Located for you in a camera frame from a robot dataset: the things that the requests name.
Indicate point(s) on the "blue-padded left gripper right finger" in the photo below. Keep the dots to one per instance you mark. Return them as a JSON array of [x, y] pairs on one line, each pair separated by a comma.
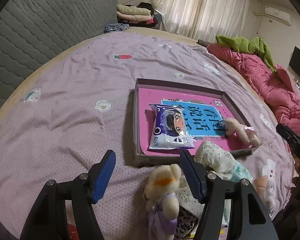
[[195, 176]]

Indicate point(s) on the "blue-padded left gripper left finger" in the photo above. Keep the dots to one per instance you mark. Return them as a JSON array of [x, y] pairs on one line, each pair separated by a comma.
[[100, 175]]

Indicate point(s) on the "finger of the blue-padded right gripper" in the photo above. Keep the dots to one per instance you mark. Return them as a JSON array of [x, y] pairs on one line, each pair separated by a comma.
[[290, 137]]

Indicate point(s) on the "white floral scrunchie cloth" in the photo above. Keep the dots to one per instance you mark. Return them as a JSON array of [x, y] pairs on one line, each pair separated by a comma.
[[214, 159]]

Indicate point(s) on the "cream bear purple dress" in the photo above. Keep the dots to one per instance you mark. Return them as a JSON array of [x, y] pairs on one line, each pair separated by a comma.
[[162, 203]]

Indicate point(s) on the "green tissue pack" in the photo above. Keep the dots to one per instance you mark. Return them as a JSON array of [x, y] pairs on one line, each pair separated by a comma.
[[240, 172]]

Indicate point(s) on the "leopard print scrunchie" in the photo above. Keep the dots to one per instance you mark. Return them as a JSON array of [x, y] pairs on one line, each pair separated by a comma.
[[185, 223]]

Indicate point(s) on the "purple frog wet wipes pack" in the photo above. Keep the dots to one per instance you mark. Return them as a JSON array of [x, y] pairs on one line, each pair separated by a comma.
[[169, 129]]

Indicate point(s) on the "peach squishy toy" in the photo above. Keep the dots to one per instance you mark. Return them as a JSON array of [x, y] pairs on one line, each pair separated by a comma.
[[261, 184]]

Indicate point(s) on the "beige bear pink dress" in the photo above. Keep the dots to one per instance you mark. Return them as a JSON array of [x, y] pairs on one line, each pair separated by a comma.
[[246, 134]]

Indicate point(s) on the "person's right hand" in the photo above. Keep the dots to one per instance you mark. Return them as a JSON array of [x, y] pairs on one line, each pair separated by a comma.
[[297, 169]]

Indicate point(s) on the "shallow grey cardboard box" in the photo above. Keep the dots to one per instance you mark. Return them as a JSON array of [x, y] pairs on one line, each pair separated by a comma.
[[141, 160]]

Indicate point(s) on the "lilac patterned bed sheet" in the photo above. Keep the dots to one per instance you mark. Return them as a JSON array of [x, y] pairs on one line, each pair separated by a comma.
[[86, 107]]

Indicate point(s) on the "pink quilted duvet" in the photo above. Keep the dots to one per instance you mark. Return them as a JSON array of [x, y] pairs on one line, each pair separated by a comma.
[[275, 88]]

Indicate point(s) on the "green blanket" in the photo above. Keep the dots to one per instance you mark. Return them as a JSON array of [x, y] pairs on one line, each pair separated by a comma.
[[257, 46]]

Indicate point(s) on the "dark floral cloth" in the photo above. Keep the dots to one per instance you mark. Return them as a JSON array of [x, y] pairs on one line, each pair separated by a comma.
[[115, 27]]

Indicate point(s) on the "white curtains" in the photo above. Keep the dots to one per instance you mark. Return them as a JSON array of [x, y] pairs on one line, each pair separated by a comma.
[[202, 19]]

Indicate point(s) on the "stack of folded clothes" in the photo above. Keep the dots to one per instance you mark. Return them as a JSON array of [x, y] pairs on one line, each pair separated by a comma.
[[143, 15]]

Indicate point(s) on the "grey quilted headboard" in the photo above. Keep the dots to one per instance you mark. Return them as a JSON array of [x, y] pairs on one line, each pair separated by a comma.
[[32, 32]]

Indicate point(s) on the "white wall air conditioner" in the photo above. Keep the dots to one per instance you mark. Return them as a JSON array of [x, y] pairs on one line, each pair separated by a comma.
[[278, 14]]

